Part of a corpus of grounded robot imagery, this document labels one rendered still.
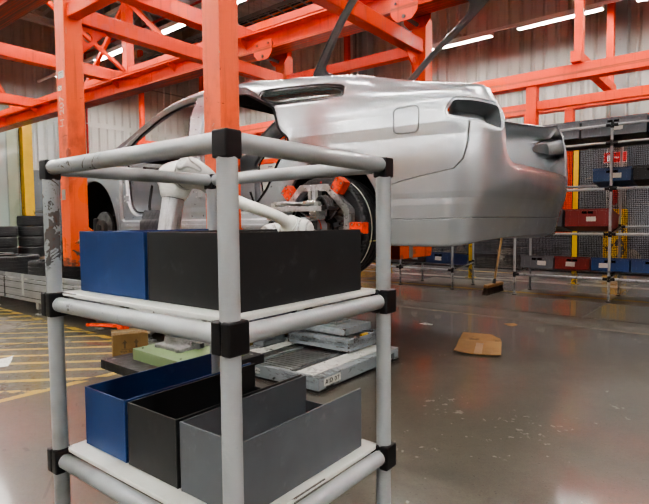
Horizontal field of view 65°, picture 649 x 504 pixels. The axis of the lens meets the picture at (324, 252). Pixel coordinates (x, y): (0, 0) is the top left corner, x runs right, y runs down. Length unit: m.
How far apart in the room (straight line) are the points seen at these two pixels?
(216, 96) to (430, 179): 1.40
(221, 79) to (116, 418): 2.64
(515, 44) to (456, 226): 10.31
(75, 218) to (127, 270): 3.99
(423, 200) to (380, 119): 0.57
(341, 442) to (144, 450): 0.33
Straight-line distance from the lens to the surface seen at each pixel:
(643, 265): 6.29
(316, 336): 3.32
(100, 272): 0.99
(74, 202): 4.90
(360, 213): 3.12
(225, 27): 3.51
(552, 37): 12.80
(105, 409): 1.04
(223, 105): 3.35
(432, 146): 2.99
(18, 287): 6.14
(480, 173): 2.93
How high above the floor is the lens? 0.88
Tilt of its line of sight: 3 degrees down
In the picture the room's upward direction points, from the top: straight up
